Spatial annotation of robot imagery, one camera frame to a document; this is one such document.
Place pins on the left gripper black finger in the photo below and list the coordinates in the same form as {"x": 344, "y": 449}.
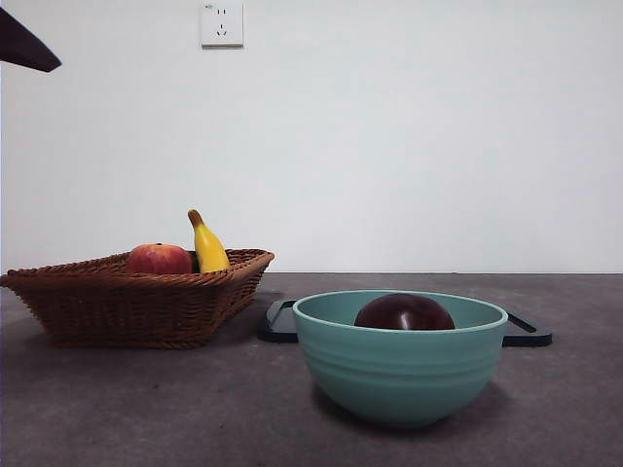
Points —
{"x": 24, "y": 48}

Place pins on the dark purple plum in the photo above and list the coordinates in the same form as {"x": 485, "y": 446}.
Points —
{"x": 404, "y": 313}

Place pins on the teal bowl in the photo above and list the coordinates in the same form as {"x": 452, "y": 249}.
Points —
{"x": 399, "y": 370}

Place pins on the red yellow apple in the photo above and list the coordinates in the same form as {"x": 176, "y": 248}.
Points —
{"x": 158, "y": 260}

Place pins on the yellow banana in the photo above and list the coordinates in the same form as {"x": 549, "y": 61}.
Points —
{"x": 209, "y": 248}

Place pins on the brown wicker basket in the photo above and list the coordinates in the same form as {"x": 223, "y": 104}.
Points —
{"x": 131, "y": 311}

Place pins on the dark rectangular tray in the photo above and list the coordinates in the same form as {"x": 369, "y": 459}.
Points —
{"x": 275, "y": 326}

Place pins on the white wall socket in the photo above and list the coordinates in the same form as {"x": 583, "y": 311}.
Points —
{"x": 222, "y": 24}

